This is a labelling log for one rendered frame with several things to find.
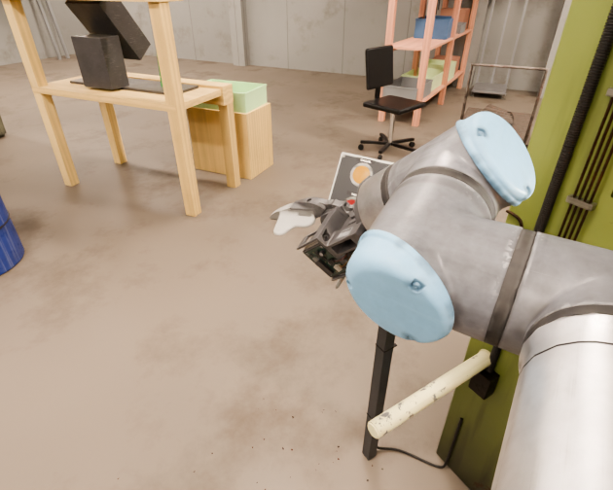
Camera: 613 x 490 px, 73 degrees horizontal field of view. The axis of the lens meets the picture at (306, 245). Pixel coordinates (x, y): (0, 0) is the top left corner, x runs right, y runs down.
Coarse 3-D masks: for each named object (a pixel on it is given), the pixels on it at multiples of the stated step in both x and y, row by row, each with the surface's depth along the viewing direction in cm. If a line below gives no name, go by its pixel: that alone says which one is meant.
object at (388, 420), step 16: (480, 352) 122; (464, 368) 116; (480, 368) 118; (432, 384) 112; (448, 384) 112; (416, 400) 107; (432, 400) 109; (384, 416) 103; (400, 416) 104; (384, 432) 101
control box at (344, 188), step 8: (344, 160) 102; (352, 160) 101; (360, 160) 101; (368, 160) 100; (376, 160) 99; (344, 168) 102; (352, 168) 101; (368, 168) 99; (376, 168) 99; (336, 176) 103; (344, 176) 102; (336, 184) 103; (344, 184) 102; (352, 184) 101; (336, 192) 103; (344, 192) 102; (352, 192) 101
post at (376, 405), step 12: (384, 336) 124; (384, 348) 126; (384, 360) 129; (384, 372) 133; (372, 384) 139; (384, 384) 137; (372, 396) 141; (384, 396) 141; (372, 408) 144; (372, 444) 154; (372, 456) 159
